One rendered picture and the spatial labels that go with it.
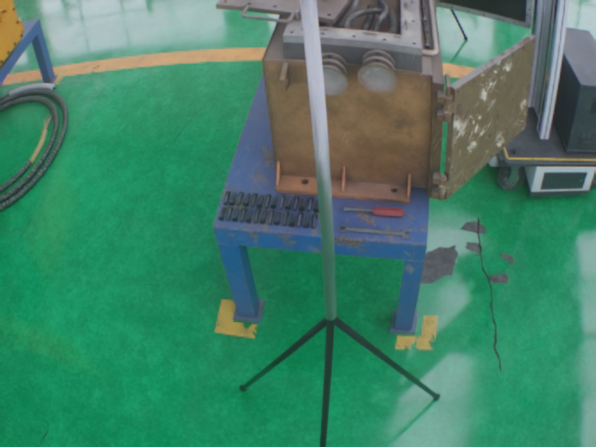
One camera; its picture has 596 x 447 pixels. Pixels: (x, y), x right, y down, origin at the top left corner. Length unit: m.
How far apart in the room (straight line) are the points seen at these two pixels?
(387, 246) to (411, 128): 0.43
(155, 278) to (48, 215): 0.90
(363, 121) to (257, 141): 0.57
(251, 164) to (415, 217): 0.66
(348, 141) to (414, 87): 0.38
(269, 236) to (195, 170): 1.18
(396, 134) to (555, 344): 1.36
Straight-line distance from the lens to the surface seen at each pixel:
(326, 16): 2.18
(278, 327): 2.97
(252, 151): 2.71
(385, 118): 2.30
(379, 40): 2.10
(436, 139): 2.29
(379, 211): 2.46
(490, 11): 3.64
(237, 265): 2.67
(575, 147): 3.38
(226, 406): 2.81
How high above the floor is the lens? 2.57
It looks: 51 degrees down
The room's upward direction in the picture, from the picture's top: 7 degrees counter-clockwise
